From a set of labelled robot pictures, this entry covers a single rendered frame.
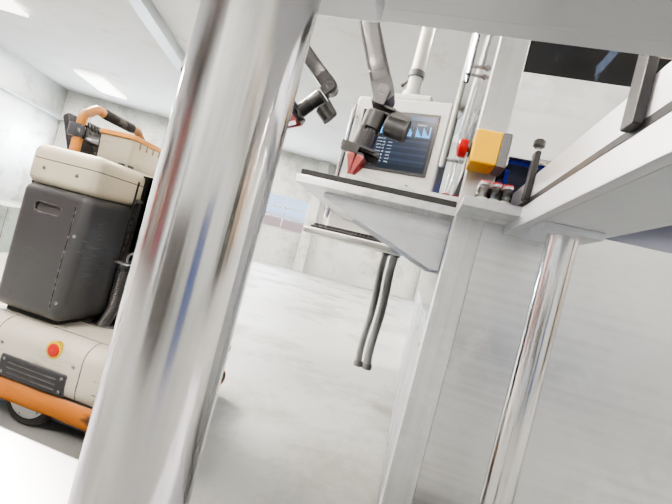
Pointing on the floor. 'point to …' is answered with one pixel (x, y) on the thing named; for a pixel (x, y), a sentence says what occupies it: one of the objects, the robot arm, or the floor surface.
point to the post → (450, 289)
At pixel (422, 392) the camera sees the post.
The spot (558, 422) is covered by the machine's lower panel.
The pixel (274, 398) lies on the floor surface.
